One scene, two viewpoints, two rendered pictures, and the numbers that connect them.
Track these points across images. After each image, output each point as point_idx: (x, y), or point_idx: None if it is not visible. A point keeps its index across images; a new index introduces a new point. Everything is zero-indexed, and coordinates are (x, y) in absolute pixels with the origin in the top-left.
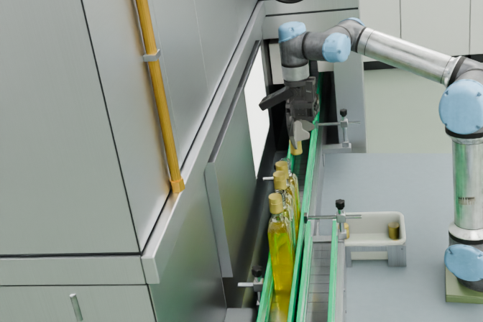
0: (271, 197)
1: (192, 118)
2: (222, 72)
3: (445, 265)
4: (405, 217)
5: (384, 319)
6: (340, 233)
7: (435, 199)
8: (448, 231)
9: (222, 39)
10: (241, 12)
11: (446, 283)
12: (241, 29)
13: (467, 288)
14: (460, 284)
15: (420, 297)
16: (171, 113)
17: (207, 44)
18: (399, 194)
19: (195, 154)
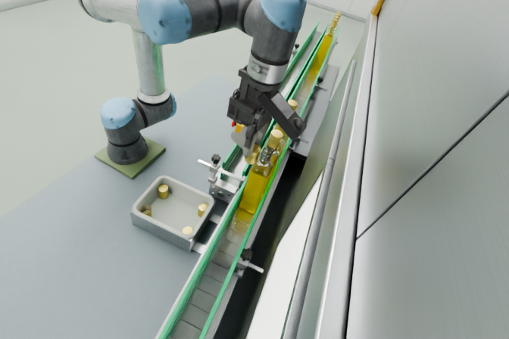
0: (295, 102)
1: (385, 18)
2: (373, 91)
3: (140, 169)
4: (106, 248)
5: (209, 156)
6: (216, 175)
7: (45, 265)
8: (167, 98)
9: (398, 68)
10: (386, 332)
11: (156, 154)
12: (360, 276)
13: (148, 146)
14: (149, 150)
15: (176, 160)
16: None
17: (410, 4)
18: (68, 299)
19: (371, 26)
